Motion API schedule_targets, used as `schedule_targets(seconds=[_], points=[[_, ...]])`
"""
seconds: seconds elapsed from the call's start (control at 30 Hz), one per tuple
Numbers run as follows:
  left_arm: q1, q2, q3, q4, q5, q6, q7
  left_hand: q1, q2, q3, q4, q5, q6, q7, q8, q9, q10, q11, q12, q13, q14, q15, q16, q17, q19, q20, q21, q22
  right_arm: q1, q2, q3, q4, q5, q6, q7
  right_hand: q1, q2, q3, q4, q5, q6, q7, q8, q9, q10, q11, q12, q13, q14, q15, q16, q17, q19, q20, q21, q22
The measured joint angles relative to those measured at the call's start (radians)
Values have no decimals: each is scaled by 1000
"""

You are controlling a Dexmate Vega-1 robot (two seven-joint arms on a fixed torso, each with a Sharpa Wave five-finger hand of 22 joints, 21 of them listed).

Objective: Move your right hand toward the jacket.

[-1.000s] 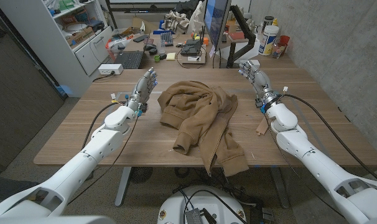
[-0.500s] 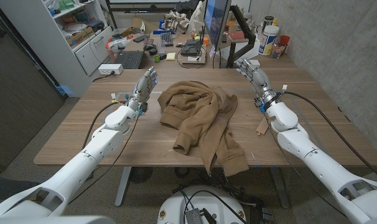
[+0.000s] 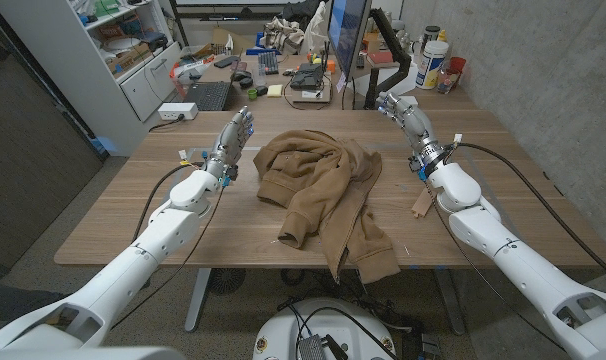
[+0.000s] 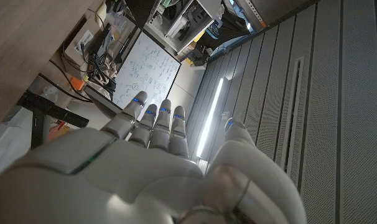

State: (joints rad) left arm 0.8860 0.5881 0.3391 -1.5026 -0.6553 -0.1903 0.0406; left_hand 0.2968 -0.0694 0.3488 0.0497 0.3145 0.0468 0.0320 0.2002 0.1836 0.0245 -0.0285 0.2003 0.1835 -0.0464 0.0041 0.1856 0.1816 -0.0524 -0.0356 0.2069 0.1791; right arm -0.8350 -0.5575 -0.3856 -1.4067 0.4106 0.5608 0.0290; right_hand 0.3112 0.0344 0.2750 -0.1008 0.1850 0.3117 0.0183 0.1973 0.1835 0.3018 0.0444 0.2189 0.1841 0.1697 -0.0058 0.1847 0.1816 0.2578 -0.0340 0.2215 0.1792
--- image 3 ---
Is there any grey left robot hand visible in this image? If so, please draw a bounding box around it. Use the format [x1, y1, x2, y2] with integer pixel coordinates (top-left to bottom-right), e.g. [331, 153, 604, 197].
[201, 105, 255, 189]

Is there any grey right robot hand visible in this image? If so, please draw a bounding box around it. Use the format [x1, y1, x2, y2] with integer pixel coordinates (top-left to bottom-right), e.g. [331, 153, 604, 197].
[375, 91, 449, 176]

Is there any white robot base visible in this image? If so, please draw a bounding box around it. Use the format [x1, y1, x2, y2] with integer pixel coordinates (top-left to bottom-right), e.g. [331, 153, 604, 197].
[252, 298, 398, 360]

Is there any brown jacket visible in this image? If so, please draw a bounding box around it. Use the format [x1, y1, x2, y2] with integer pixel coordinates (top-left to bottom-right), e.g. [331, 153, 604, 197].
[252, 129, 402, 285]

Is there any black keyboard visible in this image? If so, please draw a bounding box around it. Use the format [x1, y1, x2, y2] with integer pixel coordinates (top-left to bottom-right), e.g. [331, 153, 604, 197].
[257, 51, 280, 76]
[182, 80, 234, 112]

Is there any white power strip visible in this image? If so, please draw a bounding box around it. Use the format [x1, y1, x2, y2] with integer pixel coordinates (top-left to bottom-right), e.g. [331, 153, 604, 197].
[157, 102, 199, 121]

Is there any white wipes canister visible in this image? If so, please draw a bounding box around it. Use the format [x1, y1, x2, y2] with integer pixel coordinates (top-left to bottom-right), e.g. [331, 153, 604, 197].
[415, 39, 450, 91]

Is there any red cup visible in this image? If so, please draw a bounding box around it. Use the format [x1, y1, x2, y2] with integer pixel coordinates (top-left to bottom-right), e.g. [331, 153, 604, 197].
[447, 56, 468, 77]

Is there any small wood scrap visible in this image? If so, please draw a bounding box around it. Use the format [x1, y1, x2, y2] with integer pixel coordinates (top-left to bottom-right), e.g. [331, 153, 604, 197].
[411, 187, 434, 219]

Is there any black router with antennas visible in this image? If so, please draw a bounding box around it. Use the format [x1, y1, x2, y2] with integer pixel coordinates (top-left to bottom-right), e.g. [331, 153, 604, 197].
[289, 42, 332, 92]

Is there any computer monitor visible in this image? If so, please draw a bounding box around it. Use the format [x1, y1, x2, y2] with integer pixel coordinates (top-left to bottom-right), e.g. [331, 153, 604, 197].
[327, 0, 373, 81]

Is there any plaid cloth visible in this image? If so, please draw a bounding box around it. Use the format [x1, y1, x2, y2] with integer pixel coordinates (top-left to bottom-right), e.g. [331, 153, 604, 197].
[262, 17, 306, 54]

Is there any black floor fan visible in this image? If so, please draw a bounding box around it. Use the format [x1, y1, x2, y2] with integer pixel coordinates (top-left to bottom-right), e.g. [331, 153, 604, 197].
[207, 268, 247, 295]

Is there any grey table leg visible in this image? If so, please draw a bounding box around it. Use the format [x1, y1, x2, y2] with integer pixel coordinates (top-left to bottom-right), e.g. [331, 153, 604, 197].
[432, 268, 467, 336]
[184, 268, 212, 334]

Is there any white shelf cabinet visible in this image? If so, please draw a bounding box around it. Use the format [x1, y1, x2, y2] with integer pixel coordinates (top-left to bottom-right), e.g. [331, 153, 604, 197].
[0, 0, 184, 156]

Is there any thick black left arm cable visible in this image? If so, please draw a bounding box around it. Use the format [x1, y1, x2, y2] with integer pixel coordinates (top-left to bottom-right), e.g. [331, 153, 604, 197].
[131, 162, 207, 244]

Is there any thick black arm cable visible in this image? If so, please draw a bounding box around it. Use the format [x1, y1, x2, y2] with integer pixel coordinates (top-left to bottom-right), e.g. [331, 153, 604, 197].
[131, 162, 207, 244]
[452, 142, 606, 286]

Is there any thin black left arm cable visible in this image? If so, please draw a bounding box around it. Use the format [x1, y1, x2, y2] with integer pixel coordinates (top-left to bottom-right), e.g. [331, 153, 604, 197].
[110, 182, 227, 331]

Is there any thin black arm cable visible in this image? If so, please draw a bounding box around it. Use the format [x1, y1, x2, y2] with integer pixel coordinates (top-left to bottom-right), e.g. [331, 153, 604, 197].
[422, 179, 567, 351]
[110, 182, 227, 331]

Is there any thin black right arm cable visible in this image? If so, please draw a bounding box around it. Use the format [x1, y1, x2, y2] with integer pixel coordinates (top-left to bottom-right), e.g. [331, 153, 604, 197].
[422, 179, 567, 351]

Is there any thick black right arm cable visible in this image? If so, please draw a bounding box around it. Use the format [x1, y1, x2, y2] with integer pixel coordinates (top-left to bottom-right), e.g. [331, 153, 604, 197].
[452, 142, 606, 286]

